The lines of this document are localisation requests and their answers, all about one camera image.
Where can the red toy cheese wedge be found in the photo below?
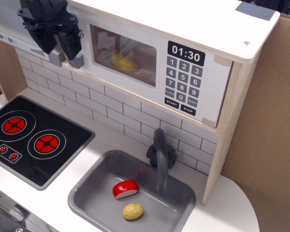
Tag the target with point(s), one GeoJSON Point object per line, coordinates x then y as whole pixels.
{"type": "Point", "coordinates": [125, 188]}

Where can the grey toy faucet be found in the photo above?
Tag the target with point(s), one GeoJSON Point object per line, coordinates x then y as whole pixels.
{"type": "Point", "coordinates": [161, 157]}

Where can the silver oven handle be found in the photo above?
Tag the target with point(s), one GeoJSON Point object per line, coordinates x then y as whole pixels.
{"type": "Point", "coordinates": [13, 210]}

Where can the brown cardboard panel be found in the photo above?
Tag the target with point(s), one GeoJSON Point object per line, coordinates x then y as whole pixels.
{"type": "Point", "coordinates": [258, 160]}

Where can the grey toy sink basin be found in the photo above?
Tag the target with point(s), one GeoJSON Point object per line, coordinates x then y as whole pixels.
{"type": "Point", "coordinates": [92, 197]}

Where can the white wooden microwave cabinet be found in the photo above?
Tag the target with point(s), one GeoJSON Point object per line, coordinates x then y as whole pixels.
{"type": "Point", "coordinates": [213, 26]}

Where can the grey microwave door handle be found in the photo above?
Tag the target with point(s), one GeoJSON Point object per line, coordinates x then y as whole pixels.
{"type": "Point", "coordinates": [77, 62]}

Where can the yellow toy banana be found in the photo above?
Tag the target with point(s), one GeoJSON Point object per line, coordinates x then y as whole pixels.
{"type": "Point", "coordinates": [123, 63]}

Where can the white toy microwave door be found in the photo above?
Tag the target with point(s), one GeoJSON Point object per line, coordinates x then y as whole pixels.
{"type": "Point", "coordinates": [171, 72]}

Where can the yellow toy potato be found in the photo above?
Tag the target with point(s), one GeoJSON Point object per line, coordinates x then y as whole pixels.
{"type": "Point", "coordinates": [132, 211]}

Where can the black toy stove top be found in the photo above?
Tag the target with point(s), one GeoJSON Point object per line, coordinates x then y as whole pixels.
{"type": "Point", "coordinates": [37, 144]}

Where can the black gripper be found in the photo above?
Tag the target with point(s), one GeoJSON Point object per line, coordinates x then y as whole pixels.
{"type": "Point", "coordinates": [45, 18]}

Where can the grey tape patch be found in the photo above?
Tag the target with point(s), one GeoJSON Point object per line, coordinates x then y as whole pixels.
{"type": "Point", "coordinates": [255, 11]}

